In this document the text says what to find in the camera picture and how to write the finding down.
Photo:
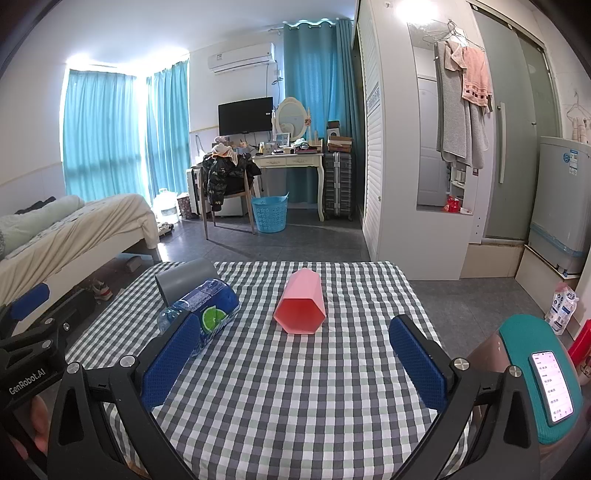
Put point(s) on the wooden chair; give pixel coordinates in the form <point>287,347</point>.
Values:
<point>249,203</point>

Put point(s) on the white refill bag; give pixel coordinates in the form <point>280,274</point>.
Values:
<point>562,307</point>

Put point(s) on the teal window curtain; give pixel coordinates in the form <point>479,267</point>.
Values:
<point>104,138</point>
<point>168,134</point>

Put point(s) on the dark grey suitcase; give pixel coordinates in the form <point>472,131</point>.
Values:
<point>337,184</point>

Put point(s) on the white washing machine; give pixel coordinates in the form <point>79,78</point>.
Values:
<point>561,198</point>

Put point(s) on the blue laundry basket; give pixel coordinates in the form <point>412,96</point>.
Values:
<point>269,214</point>

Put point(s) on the pink towel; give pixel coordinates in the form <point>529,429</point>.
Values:
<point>478,78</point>

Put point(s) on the photo frame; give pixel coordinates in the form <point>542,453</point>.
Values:
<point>282,139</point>

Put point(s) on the smartphone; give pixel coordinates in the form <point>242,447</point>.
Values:
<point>551,387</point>

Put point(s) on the black television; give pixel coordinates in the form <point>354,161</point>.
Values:
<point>244,115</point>

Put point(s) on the slippers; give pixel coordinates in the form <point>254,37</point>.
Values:
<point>165,229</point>

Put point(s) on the cream dressing table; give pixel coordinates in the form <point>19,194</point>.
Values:
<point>288,160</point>

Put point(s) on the grey towel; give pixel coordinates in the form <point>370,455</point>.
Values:
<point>455,124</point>

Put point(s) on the black jacket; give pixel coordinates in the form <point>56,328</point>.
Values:
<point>221,177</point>

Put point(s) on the stack of cardboard boxes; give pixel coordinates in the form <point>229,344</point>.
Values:
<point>339,138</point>

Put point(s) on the white air conditioner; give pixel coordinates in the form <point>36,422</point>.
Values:
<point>240,57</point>

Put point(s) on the person's left hand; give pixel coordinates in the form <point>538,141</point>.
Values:
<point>39,424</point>

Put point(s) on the large water jug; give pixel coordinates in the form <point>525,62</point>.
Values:
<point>165,207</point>

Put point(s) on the checkered tablecloth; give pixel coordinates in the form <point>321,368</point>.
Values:
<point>295,392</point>

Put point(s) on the sneakers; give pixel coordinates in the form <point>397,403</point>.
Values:
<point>100,290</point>

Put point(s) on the frosted glass door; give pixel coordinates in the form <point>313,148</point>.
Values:
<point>508,129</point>

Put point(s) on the pale green pillow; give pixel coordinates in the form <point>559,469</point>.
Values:
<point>37,221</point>

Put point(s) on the patterned waste bin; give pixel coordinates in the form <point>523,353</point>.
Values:
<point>184,207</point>

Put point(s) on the bed with beige blanket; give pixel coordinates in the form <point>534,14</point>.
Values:
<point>78,235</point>

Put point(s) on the teal cushioned stool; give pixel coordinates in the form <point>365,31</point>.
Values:
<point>517,339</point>

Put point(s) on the white oval mirror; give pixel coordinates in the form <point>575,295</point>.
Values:
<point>290,115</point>

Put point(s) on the beige towel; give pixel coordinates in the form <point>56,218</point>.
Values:
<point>455,55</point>

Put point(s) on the grey cup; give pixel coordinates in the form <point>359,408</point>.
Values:
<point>184,281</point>

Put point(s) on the blue-label plastic water bottle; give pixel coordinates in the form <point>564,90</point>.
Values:
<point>210,307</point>

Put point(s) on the pink cup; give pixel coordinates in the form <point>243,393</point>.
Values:
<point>300,302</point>

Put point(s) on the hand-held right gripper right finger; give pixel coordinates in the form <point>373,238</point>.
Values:
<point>418,364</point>

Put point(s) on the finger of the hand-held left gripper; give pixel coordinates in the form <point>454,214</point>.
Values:
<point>30,302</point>

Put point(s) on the red packet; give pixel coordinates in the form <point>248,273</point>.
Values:
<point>452,204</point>

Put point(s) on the tall teal curtain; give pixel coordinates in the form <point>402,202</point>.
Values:
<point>318,83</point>

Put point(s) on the red container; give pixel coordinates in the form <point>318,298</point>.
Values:
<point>581,348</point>

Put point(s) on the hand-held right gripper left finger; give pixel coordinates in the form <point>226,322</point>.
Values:
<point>168,357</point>

